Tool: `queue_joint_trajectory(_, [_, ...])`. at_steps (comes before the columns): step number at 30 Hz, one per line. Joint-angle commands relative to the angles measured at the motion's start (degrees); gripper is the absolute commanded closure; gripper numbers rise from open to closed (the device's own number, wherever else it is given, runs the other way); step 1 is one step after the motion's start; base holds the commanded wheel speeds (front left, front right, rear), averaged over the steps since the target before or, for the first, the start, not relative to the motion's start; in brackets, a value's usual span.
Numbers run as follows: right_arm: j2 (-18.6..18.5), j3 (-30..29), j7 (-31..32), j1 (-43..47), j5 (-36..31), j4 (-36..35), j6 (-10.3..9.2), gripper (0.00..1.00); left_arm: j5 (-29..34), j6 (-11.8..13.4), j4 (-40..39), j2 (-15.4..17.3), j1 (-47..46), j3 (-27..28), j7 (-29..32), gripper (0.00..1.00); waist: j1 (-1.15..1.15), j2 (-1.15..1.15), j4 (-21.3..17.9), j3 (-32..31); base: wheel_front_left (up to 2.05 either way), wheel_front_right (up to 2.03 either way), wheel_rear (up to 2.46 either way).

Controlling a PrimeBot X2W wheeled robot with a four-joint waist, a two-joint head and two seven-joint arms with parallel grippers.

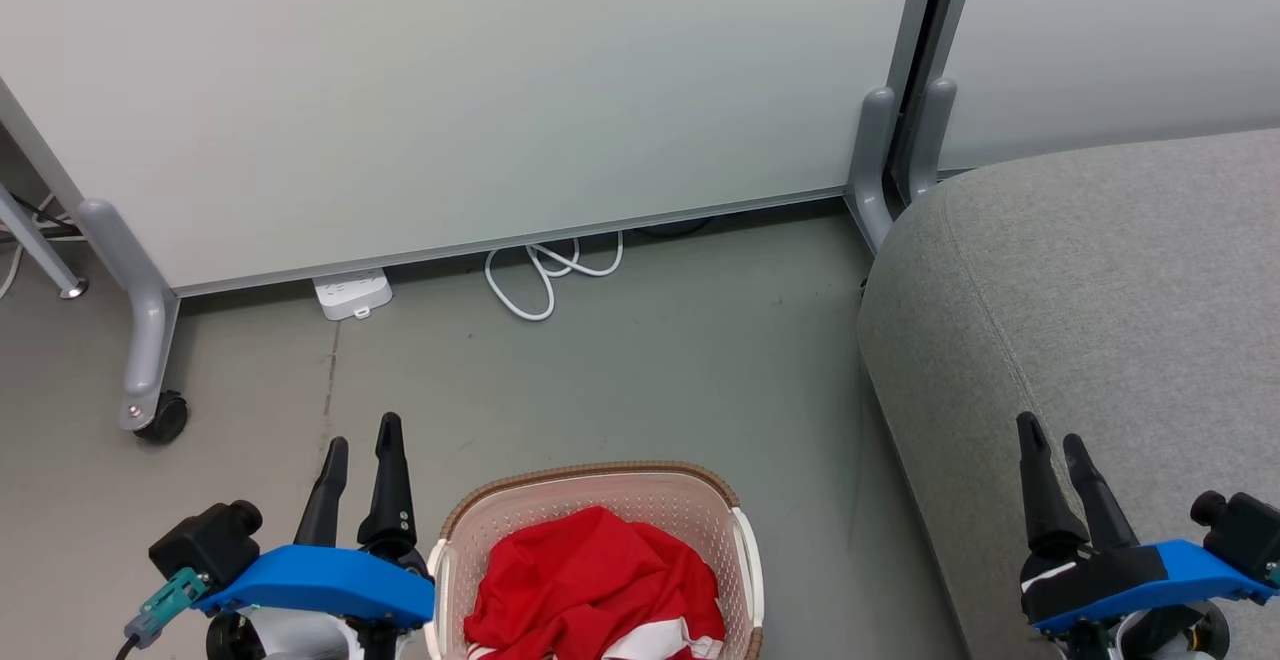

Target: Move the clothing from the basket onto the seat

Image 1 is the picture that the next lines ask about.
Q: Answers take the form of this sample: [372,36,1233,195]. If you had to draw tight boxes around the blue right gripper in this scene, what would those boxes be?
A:
[1016,411,1278,635]

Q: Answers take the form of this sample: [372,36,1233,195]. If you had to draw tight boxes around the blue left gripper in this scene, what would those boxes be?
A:
[195,412,437,629]

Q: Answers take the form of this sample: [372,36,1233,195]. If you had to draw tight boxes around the red shirt white striped trim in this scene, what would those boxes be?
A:
[463,506,727,660]

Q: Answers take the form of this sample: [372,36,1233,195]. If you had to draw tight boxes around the grey fabric sofa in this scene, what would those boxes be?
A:
[857,128,1280,660]

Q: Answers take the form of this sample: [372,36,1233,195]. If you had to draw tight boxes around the white power strip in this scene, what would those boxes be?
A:
[311,268,394,323]

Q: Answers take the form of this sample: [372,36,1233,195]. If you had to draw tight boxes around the black caster wheel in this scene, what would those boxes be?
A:
[134,390,190,445]

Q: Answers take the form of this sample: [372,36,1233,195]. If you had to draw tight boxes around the beige plastic laundry basket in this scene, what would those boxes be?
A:
[425,460,766,660]

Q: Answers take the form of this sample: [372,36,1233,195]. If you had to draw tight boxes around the grey partition leg with caster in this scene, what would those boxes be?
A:
[78,198,182,433]

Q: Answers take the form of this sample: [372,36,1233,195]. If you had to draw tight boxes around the grey metal table leg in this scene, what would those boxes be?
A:
[0,183,90,300]

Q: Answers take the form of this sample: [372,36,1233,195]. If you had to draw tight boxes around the large white partition panel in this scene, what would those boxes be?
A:
[0,0,946,297]

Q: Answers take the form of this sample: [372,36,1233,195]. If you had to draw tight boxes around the narrow white partition panel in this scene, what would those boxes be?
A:
[935,0,1280,174]

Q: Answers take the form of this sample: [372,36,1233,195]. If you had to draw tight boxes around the teal left camera connector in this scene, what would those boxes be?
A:
[124,567,211,648]

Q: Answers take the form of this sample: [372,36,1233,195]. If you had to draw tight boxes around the white coiled power cable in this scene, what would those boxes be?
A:
[484,231,626,323]

